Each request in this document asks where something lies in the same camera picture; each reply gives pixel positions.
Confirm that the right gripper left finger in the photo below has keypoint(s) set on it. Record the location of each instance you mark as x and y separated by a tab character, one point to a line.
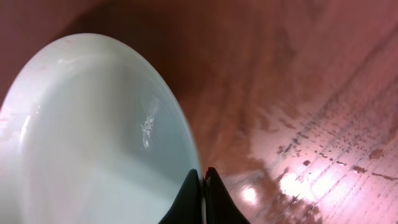
186	208

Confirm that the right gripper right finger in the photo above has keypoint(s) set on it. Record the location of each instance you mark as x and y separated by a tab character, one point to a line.
220	208

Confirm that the light blue plate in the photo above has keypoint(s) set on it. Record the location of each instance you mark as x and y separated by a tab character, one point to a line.
91	133

